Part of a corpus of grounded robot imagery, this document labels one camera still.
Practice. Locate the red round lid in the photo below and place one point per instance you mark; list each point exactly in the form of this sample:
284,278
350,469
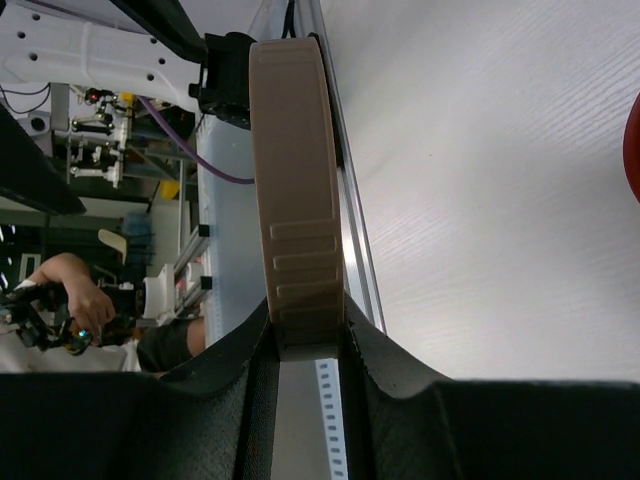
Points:
631,149

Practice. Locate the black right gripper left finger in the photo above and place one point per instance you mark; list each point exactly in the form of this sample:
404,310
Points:
210,418

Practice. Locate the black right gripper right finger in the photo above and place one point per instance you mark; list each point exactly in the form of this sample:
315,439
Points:
404,420

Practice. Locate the taupe round lid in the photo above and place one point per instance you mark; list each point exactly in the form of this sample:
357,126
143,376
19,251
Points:
295,171

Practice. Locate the person in background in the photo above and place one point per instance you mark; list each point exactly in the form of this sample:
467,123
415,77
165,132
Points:
155,350

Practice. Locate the slotted cable duct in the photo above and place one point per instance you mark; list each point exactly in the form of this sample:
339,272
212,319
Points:
330,399

